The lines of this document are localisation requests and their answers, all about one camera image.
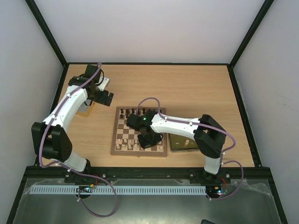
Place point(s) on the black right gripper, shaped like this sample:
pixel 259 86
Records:
pixel 149 142

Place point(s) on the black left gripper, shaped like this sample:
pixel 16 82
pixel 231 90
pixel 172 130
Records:
pixel 103 101

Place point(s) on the gold interior green tin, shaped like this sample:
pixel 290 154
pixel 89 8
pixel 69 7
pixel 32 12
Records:
pixel 177 144

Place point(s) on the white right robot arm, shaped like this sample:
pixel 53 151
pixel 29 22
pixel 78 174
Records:
pixel 208 135

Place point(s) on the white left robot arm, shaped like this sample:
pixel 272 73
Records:
pixel 50 137

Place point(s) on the white queen on board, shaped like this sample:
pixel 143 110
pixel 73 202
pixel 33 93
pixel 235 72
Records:
pixel 135 146

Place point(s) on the dark phone corner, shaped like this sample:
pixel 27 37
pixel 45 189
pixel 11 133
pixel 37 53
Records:
pixel 204 221

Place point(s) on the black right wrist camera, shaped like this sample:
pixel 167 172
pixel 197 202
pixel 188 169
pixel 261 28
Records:
pixel 133 121

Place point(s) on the white slotted cable duct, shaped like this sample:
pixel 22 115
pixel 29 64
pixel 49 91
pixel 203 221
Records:
pixel 119 190

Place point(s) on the black mounting rail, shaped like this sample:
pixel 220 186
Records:
pixel 193 175

